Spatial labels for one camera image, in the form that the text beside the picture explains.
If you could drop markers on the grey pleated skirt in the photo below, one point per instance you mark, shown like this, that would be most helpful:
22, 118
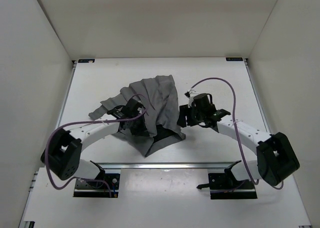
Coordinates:
160, 96

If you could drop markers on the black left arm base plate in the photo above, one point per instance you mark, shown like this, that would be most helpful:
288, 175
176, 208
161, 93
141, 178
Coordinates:
99, 189

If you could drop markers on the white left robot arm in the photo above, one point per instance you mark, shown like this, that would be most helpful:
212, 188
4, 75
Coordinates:
62, 153

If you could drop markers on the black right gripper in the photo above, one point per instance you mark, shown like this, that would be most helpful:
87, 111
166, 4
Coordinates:
184, 110

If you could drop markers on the aluminium front table rail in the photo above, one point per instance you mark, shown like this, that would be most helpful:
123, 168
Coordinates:
177, 165

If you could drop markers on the blue corner label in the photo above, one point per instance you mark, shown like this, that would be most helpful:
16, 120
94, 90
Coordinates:
86, 60
234, 59

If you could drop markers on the right blue corner label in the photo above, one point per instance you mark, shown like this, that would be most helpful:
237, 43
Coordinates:
234, 59

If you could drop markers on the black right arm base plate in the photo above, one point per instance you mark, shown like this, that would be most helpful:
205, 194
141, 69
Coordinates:
223, 187

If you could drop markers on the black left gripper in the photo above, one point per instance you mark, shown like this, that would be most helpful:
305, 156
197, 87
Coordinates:
142, 130

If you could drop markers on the left blue corner label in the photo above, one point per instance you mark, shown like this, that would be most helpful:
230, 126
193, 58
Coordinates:
86, 60

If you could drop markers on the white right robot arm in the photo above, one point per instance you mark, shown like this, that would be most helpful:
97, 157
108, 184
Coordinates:
275, 157

